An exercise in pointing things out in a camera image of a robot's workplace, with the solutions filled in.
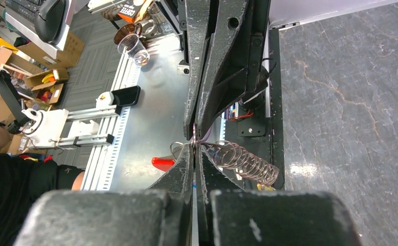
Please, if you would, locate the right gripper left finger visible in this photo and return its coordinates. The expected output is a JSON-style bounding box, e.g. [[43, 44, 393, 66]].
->
[[149, 144, 194, 204]]

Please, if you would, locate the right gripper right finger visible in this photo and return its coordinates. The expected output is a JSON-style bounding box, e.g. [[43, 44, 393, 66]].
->
[[196, 146, 243, 204]]

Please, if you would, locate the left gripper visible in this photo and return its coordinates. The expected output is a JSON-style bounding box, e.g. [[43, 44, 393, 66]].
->
[[178, 1, 270, 140]]

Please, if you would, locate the yellow key tag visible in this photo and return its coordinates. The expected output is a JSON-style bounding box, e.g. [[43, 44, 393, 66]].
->
[[257, 183, 276, 191]]

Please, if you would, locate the clear plastic cup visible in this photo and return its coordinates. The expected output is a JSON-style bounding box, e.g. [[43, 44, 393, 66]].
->
[[117, 34, 150, 66]]

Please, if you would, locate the black smartphone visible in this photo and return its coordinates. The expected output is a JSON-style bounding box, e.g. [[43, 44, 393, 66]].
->
[[112, 86, 141, 107]]

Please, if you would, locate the cardboard box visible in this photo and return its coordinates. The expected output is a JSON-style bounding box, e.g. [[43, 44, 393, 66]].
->
[[17, 31, 85, 69]]

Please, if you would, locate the operator in black shirt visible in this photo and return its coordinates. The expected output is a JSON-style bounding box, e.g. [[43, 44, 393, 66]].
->
[[0, 122, 85, 245]]

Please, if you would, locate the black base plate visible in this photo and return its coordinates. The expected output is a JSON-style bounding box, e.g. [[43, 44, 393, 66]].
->
[[221, 29, 285, 190]]

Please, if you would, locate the aluminium rail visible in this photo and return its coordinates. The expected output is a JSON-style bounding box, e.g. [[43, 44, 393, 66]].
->
[[45, 105, 121, 149]]

